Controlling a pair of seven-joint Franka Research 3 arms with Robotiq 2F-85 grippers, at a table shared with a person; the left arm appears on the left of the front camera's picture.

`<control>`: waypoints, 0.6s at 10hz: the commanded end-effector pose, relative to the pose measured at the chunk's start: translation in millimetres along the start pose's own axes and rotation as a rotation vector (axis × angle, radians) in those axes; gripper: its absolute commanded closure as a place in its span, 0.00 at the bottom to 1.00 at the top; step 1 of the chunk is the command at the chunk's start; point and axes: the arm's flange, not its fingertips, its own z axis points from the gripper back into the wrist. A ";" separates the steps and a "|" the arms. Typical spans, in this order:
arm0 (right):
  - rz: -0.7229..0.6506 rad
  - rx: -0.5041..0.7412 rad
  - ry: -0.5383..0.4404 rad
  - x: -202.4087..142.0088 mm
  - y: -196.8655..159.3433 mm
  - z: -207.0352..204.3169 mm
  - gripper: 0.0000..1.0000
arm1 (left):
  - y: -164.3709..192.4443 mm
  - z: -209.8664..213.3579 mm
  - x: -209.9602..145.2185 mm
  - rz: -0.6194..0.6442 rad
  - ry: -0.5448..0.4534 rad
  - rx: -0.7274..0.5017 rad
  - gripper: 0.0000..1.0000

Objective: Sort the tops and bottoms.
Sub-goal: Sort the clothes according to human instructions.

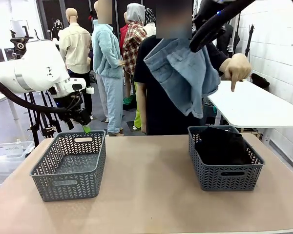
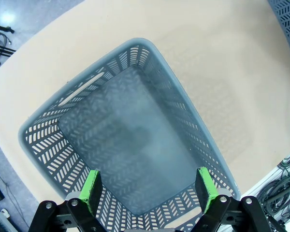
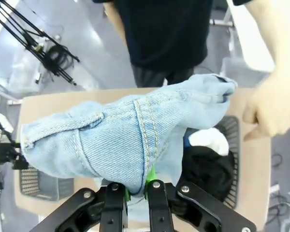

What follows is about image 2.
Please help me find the bundle of gray cables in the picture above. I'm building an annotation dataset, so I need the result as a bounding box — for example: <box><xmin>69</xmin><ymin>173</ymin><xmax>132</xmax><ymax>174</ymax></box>
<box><xmin>258</xmin><ymin>145</ymin><xmax>290</xmax><ymax>218</ymax></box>

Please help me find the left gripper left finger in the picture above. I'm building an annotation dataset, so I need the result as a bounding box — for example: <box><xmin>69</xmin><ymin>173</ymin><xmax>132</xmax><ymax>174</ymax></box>
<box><xmin>30</xmin><ymin>170</ymin><xmax>104</xmax><ymax>232</ymax></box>

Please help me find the black camera tripod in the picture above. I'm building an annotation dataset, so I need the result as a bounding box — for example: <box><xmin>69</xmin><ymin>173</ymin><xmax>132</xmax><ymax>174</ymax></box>
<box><xmin>0</xmin><ymin>23</ymin><xmax>16</xmax><ymax>67</ymax></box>

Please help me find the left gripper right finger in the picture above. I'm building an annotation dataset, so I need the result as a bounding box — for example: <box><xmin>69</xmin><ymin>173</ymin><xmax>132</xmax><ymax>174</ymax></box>
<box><xmin>194</xmin><ymin>166</ymin><xmax>276</xmax><ymax>232</ymax></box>

